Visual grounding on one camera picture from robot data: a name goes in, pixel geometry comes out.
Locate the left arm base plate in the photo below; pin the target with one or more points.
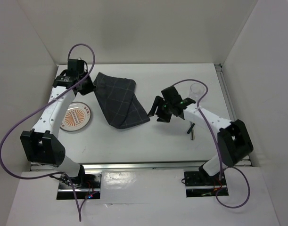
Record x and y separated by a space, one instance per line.
90 187

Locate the aluminium right side rail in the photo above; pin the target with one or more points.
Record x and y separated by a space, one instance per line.
233 110

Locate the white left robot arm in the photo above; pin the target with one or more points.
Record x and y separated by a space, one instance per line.
41 144

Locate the striped handled knife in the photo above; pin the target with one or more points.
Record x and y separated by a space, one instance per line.
192 135

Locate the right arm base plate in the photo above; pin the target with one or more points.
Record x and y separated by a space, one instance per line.
198 186

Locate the green handled gold fork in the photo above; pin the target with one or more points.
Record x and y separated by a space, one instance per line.
191 128

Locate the aluminium rail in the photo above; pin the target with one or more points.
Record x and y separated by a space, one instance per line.
233 110
140 165

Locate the orange sunburst patterned plate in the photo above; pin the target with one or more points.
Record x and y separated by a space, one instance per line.
77 116

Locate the clear drinking glass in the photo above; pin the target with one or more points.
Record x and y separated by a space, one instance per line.
196 91

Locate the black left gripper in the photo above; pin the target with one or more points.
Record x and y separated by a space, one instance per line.
90 88

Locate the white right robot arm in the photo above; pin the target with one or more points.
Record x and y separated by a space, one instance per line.
232 140

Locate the aluminium front rail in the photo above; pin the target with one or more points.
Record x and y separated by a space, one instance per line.
140 165

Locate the dark checked cloth placemat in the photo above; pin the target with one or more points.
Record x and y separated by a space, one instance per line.
118 102

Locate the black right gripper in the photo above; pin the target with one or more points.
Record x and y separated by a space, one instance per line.
162 117

